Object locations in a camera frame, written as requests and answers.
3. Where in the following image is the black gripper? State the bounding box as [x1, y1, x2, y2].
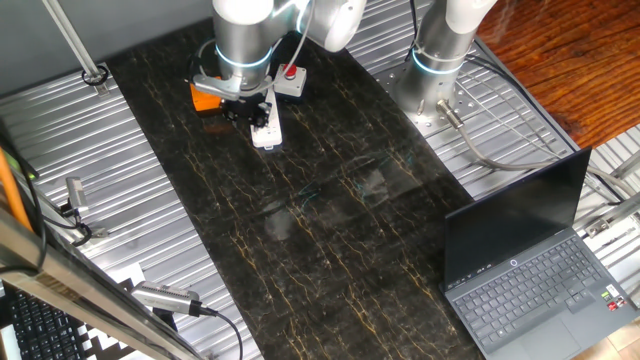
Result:
[222, 96, 274, 129]

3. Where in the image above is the white four-socket power strip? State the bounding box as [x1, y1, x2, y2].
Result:
[249, 89, 284, 151]

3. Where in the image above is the grey box red button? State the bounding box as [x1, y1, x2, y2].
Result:
[272, 63, 308, 99]

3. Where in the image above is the orange box red button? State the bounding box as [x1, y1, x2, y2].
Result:
[189, 82, 224, 114]

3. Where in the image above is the black marble pattern mat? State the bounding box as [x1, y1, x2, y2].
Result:
[107, 9, 486, 360]

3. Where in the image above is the black white marker sheet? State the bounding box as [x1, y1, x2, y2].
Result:
[74, 262, 157, 360]

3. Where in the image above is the orange tube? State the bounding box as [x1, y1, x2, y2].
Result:
[0, 147, 34, 234]

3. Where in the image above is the black keyboard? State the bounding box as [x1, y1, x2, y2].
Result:
[6, 287, 84, 360]

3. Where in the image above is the dark grey laptop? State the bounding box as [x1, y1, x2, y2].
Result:
[442, 146, 640, 360]

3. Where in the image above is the aluminium extrusion bar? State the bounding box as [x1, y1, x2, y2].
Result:
[574, 191, 640, 239]
[608, 148, 640, 182]

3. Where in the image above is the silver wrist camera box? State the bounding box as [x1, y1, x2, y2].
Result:
[192, 73, 244, 102]

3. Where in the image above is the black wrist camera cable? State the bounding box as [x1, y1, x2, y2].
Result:
[186, 29, 224, 86]

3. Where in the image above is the thin grey gripper cable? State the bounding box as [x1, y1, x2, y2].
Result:
[238, 0, 315, 97]

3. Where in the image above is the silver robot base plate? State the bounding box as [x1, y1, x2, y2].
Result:
[372, 34, 482, 139]

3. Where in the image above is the thick grey robot hose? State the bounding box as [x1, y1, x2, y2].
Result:
[434, 98, 640, 197]

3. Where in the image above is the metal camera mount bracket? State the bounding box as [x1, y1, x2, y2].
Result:
[42, 199, 109, 247]

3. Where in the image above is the small silver camera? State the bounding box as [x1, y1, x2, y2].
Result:
[64, 176, 91, 214]

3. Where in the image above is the aluminium post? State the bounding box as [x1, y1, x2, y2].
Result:
[41, 0, 112, 97]

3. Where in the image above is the large silver camera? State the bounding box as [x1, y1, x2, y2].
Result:
[130, 280, 219, 319]

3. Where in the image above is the black hanging cable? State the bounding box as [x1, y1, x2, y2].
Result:
[0, 133, 49, 275]

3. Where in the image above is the aluminium frame beam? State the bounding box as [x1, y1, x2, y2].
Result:
[0, 203, 207, 360]

